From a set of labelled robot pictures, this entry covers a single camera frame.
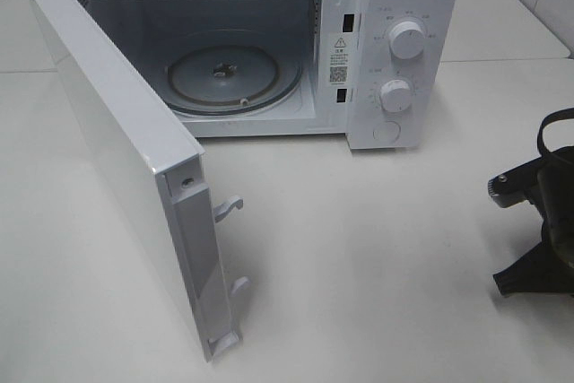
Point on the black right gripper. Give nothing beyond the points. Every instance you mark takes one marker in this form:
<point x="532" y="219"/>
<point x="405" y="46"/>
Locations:
<point x="547" y="269"/>

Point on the round door release button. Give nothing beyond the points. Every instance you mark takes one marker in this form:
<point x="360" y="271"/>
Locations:
<point x="386" y="132"/>

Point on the white microwave door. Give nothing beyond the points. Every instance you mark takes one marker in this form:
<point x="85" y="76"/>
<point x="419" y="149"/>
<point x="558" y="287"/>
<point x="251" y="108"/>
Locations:
<point x="153" y="166"/>

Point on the lower white timer knob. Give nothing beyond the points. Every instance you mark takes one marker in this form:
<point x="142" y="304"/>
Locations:
<point x="396" y="96"/>

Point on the upper white power knob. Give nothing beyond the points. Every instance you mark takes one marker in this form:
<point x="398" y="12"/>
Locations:
<point x="406" y="39"/>

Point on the white microwave oven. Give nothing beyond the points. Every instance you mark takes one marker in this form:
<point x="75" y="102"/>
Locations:
<point x="344" y="51"/>

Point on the glass microwave turntable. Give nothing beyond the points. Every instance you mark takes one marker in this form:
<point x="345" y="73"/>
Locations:
<point x="231" y="72"/>

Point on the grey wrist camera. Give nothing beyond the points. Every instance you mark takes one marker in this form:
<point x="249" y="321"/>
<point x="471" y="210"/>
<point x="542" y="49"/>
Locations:
<point x="517" y="185"/>

